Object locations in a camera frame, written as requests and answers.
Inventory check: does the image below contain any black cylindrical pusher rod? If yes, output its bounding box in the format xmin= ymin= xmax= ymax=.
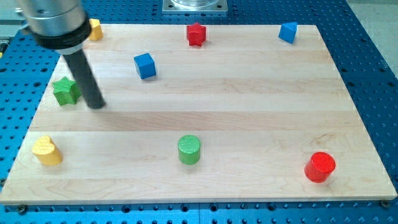
xmin=63 ymin=50 xmax=105 ymax=109

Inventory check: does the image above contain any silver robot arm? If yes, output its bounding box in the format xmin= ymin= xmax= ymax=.
xmin=17 ymin=0 xmax=105 ymax=109

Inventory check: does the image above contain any blue cube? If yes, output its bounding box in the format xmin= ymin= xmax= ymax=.
xmin=134 ymin=53 xmax=156 ymax=80

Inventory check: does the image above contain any green star block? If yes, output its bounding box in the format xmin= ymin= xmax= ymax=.
xmin=52 ymin=77 xmax=81 ymax=106

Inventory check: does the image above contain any yellow block at top left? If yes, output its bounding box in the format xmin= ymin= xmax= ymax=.
xmin=88 ymin=19 xmax=103 ymax=40

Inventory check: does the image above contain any yellow heart block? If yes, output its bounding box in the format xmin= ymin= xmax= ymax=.
xmin=32 ymin=136 xmax=63 ymax=166

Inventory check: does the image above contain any red star block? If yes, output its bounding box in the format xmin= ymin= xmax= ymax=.
xmin=186 ymin=22 xmax=206 ymax=47

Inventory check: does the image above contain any green cylinder block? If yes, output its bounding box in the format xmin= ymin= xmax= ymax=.
xmin=177 ymin=135 xmax=201 ymax=165

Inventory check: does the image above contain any light wooden board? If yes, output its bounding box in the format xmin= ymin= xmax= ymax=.
xmin=1 ymin=24 xmax=397 ymax=205

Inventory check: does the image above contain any blue triangular prism block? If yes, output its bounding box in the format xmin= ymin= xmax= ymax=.
xmin=278 ymin=22 xmax=298 ymax=44

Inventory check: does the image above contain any red cylinder block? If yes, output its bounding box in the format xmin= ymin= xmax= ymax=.
xmin=304 ymin=152 xmax=336 ymax=183

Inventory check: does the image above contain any blue perforated metal table plate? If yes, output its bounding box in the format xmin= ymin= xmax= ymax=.
xmin=1 ymin=0 xmax=397 ymax=223

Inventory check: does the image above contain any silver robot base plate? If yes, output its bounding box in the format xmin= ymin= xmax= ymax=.
xmin=162 ymin=0 xmax=228 ymax=13

